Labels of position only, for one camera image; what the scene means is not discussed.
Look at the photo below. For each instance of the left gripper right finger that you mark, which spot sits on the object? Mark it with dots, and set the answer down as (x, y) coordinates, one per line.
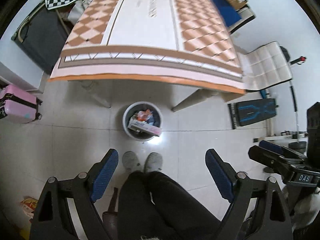
(270, 219)

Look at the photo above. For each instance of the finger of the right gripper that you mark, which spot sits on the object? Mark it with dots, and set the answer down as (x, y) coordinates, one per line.
(269, 153)

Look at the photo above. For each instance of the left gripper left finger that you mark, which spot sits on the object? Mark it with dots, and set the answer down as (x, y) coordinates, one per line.
(52, 217)

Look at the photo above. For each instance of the white pink toothpaste box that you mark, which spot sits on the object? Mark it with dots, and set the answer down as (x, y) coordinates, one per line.
(140, 126)

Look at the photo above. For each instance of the orange snack wrapper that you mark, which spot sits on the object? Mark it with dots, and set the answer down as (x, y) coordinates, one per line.
(143, 116)

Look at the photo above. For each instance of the white trash bin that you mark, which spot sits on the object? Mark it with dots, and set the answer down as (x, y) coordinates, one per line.
(156, 120)

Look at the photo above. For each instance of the black blue weight bench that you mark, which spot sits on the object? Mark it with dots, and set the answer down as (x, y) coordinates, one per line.
(245, 113)

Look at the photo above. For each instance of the red snack bag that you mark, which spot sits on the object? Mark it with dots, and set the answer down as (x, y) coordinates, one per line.
(28, 206)

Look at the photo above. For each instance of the grey left slipper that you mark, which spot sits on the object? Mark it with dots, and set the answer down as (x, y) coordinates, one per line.
(131, 162)

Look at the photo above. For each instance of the grey slipper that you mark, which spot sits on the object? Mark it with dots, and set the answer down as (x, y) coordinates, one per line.
(131, 162)
(153, 163)

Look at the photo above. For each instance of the black trousers legs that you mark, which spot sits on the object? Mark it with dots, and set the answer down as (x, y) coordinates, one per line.
(153, 206)

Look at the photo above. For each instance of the grey right slipper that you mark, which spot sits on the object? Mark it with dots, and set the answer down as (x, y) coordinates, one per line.
(153, 163)

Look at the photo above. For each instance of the white table leg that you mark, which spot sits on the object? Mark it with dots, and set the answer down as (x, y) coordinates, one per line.
(197, 97)
(92, 87)

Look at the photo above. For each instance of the white padded chair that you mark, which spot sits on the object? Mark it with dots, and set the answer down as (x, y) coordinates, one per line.
(264, 67)

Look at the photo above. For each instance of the pink suitcase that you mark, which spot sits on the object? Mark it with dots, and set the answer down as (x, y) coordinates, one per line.
(19, 106)

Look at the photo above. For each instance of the blue board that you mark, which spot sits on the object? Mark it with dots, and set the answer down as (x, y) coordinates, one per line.
(228, 13)

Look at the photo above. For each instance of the checkered tablecloth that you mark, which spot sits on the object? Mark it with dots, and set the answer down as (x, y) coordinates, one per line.
(184, 42)

